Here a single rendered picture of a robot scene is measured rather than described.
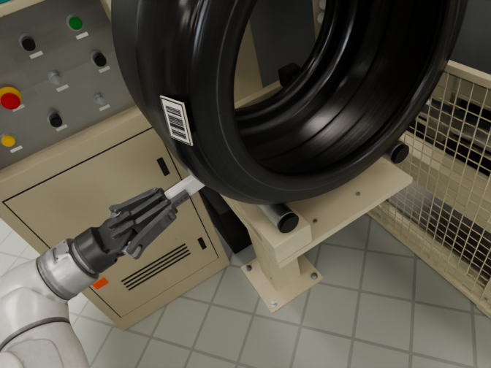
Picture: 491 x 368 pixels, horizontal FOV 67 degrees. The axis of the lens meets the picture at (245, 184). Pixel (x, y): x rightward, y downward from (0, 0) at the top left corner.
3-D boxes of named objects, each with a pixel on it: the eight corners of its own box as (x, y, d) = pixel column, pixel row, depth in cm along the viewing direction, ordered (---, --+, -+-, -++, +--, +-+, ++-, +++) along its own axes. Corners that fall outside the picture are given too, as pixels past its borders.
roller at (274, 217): (200, 134, 91) (217, 128, 92) (204, 149, 94) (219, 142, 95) (279, 222, 67) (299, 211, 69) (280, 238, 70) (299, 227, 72)
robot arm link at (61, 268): (33, 245, 62) (65, 225, 63) (69, 270, 69) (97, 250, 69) (40, 285, 56) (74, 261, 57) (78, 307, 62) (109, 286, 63)
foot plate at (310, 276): (240, 268, 171) (240, 266, 169) (288, 238, 177) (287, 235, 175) (272, 314, 152) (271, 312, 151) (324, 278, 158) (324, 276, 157)
